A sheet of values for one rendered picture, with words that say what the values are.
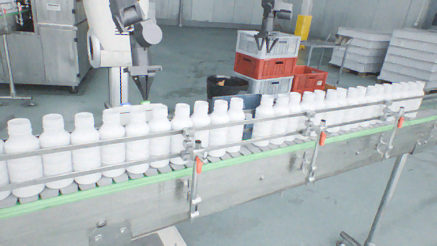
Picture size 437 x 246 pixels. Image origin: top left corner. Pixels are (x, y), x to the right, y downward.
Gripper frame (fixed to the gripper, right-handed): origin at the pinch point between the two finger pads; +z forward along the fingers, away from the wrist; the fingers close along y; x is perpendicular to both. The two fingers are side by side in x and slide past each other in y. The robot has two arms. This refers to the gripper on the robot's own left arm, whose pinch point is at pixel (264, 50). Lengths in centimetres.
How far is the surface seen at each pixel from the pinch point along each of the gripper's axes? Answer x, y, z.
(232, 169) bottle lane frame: 48, -49, 25
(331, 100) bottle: 4.7, -45.7, 9.0
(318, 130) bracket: 20, -55, 15
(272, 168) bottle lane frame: 32, -49, 29
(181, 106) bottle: 62, -43, 6
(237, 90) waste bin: -75, 118, 63
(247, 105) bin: -6.7, 15.4, 34.1
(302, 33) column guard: -700, 634, 77
